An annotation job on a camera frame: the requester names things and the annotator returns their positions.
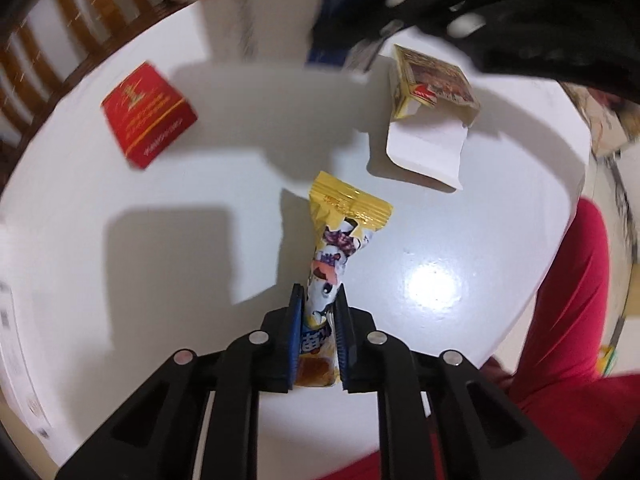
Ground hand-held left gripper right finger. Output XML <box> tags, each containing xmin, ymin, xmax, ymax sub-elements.
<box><xmin>334</xmin><ymin>284</ymin><xmax>588</xmax><ymax>480</ymax></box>

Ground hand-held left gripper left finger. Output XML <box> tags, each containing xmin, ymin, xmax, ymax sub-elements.
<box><xmin>55</xmin><ymin>284</ymin><xmax>306</xmax><ymax>480</ymax></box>

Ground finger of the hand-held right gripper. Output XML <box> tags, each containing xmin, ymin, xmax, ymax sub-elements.
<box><xmin>306</xmin><ymin>0</ymin><xmax>422</xmax><ymax>72</ymax></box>

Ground yellow snack wrapper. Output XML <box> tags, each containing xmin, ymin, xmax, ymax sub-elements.
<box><xmin>292</xmin><ymin>171</ymin><xmax>395</xmax><ymax>390</ymax></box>

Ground white blue medicine box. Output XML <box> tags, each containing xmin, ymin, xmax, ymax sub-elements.
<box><xmin>160</xmin><ymin>0</ymin><xmax>321</xmax><ymax>63</ymax></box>

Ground white red print plastic bag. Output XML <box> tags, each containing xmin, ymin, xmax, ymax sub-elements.
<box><xmin>560</xmin><ymin>82</ymin><xmax>640</xmax><ymax>161</ymax></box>

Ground brown box with white flap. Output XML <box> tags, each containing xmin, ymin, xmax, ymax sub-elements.
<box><xmin>386</xmin><ymin>44</ymin><xmax>481</xmax><ymax>195</ymax></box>

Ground person's red pants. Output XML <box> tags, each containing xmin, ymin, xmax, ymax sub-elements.
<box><xmin>345</xmin><ymin>197</ymin><xmax>640</xmax><ymax>480</ymax></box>

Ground red cardboard box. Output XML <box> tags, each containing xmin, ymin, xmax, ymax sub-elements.
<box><xmin>101</xmin><ymin>61</ymin><xmax>199</xmax><ymax>170</ymax></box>

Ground yellow packet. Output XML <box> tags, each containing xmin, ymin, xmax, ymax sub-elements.
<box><xmin>599</xmin><ymin>345</ymin><xmax>619</xmax><ymax>377</ymax></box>

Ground long wooden sofa bench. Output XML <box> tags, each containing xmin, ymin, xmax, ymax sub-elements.
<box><xmin>0</xmin><ymin>0</ymin><xmax>192</xmax><ymax>162</ymax></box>

